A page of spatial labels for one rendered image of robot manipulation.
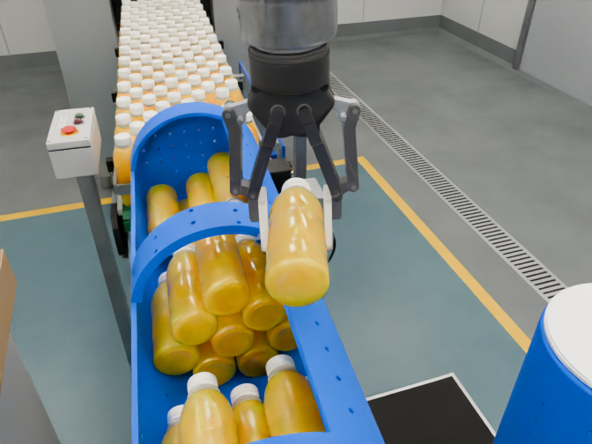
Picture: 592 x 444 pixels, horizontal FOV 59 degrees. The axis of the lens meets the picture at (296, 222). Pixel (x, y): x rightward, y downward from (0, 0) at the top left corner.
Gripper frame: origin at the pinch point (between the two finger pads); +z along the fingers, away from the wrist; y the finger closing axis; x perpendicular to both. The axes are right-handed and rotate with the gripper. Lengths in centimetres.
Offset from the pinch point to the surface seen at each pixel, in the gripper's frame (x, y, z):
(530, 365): -10, -39, 39
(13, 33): -427, 250, 91
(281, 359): 2.6, 2.6, 20.4
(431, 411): -57, -41, 119
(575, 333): -10, -44, 31
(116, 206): -68, 49, 41
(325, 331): 3.8, -3.1, 14.0
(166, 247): -10.2, 18.8, 11.1
